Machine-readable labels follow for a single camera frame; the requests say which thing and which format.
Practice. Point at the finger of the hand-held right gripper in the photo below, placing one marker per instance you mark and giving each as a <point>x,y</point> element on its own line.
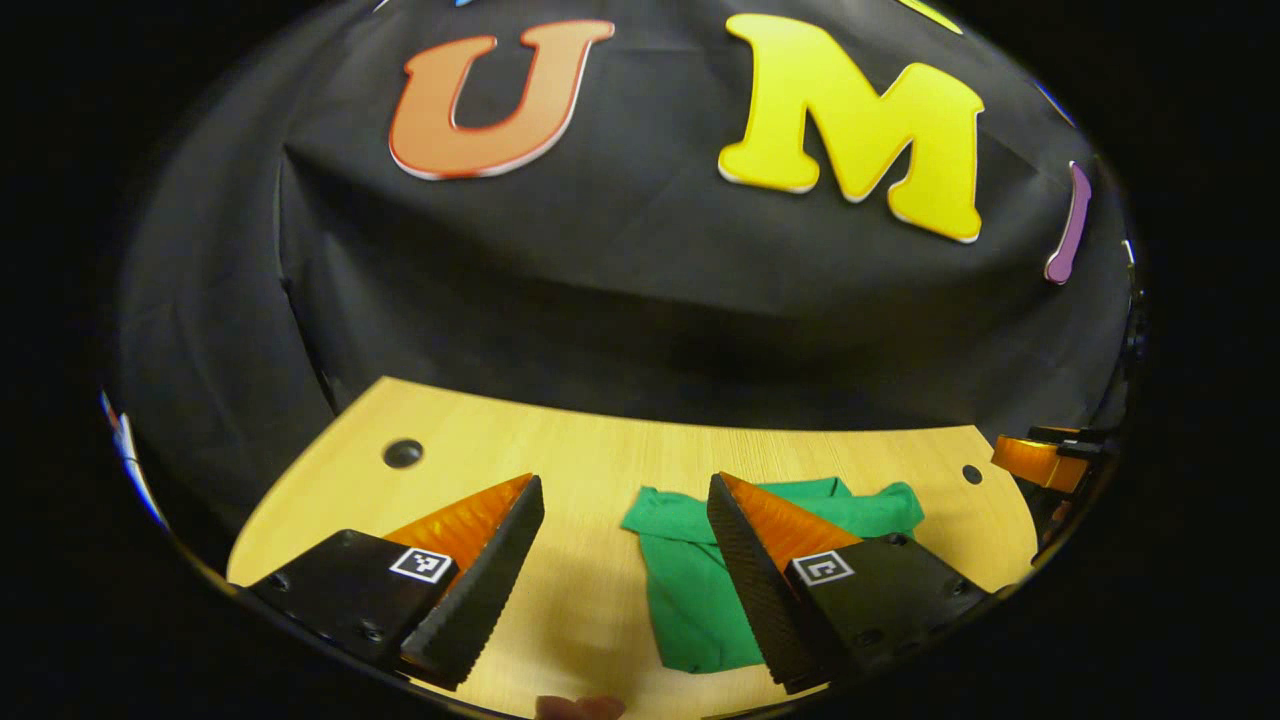
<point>1040,462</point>
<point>1085,442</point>

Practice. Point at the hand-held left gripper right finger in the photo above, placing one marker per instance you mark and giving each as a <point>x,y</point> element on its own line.
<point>755,590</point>

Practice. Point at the green T-shirt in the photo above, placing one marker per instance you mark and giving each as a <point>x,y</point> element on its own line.
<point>685,590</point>

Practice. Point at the black backdrop cloth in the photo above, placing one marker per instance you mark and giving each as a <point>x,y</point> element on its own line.
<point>620,280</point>

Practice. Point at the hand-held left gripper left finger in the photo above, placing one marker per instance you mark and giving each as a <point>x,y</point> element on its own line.
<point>490,590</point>

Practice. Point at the black round table grommet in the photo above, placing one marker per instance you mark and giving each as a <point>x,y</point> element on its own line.
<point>403,453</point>
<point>972,474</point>

